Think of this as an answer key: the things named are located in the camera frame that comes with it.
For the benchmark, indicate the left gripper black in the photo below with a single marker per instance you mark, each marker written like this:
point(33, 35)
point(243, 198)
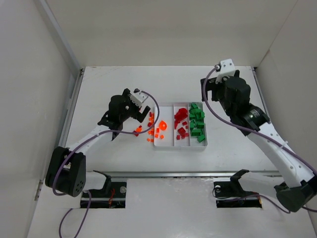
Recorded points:
point(126, 119)

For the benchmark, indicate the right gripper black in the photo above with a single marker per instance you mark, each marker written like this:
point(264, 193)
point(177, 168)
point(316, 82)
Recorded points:
point(214, 87)

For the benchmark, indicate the red half-round lego base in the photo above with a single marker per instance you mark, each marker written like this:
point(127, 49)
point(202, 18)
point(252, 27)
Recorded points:
point(181, 114)

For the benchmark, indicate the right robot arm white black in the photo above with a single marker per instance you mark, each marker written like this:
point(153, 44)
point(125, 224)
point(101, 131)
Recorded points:
point(229, 101)

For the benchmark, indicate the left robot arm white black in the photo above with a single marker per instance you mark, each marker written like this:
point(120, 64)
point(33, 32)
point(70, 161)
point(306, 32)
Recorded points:
point(67, 173)

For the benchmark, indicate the orange round lego piece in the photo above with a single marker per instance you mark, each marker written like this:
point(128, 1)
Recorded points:
point(162, 126)

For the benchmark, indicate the white three-compartment tray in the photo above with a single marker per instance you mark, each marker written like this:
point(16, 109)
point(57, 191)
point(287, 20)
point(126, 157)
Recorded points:
point(178, 133)

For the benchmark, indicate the green lego brick in tray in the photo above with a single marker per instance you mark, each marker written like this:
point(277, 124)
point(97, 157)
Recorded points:
point(201, 138)

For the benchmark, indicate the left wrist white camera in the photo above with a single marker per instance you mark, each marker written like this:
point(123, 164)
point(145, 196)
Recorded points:
point(138, 97)

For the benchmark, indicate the wrist white camera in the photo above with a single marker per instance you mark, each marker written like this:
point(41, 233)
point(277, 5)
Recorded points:
point(225, 68)
point(138, 97)

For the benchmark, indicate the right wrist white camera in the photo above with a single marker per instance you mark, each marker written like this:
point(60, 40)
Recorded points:
point(225, 68)

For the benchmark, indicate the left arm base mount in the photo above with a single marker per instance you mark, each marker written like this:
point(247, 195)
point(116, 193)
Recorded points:
point(101, 191)

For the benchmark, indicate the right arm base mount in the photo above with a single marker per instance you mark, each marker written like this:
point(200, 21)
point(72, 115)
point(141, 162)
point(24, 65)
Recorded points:
point(230, 194)

